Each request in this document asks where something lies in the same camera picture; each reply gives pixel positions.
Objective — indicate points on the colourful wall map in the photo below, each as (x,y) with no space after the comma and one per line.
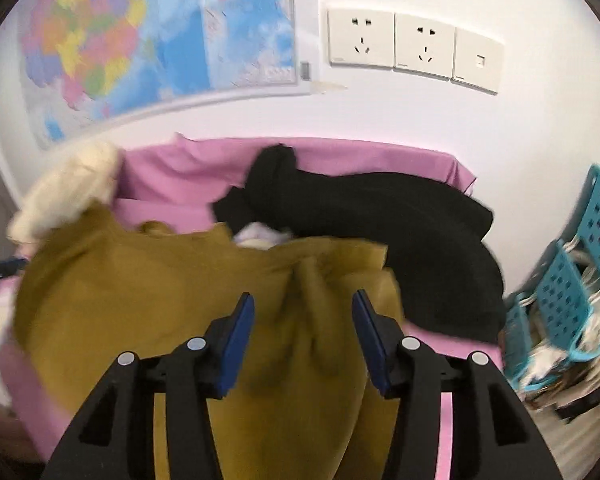
(180,35)

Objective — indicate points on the white lilac garment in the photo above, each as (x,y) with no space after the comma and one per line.
(260,235)

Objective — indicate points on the teal perforated plastic baskets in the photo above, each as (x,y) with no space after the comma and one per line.
(595,330)

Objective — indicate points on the cream fluffy garment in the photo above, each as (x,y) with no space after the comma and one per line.
(70,185)

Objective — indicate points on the black garment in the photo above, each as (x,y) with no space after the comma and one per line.
(405,240)

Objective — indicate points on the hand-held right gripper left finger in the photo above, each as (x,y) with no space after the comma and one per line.
(235,340)

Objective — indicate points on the pink bed sheet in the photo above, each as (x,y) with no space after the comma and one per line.
(190,175)

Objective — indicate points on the white wall data socket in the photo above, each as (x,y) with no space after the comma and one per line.
(478,61)

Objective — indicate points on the olive green garment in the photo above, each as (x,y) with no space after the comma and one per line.
(130,300)

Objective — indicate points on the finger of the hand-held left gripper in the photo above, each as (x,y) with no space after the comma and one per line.
(0,269)

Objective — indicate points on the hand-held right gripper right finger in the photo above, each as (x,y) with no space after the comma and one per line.
(370,340)

